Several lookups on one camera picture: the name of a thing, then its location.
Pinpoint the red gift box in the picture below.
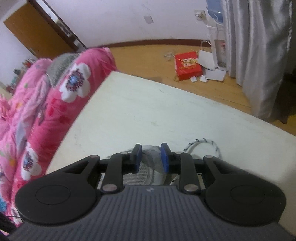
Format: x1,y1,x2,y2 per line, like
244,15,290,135
174,51,203,81

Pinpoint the white wall socket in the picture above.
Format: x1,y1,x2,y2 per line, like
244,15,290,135
194,9,206,21

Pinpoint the brown wooden door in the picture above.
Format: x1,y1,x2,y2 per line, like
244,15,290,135
4,3,76,59

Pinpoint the white mint sneaker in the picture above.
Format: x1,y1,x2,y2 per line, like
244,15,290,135
123,145,179,186

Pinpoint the white black speckled shoelace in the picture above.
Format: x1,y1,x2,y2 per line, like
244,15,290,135
183,138,222,159

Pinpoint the white water dispenser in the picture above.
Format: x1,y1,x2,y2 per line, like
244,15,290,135
207,21,227,71

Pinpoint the white paper bag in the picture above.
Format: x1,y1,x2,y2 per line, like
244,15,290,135
198,40,216,71

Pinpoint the blue water bottle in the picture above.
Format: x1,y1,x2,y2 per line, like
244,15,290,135
206,0,223,24

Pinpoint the grey curtain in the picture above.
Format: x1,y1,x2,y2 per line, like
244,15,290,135
221,1,293,120

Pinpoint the grey knitted cloth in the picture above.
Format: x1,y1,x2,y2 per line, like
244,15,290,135
46,53,79,87

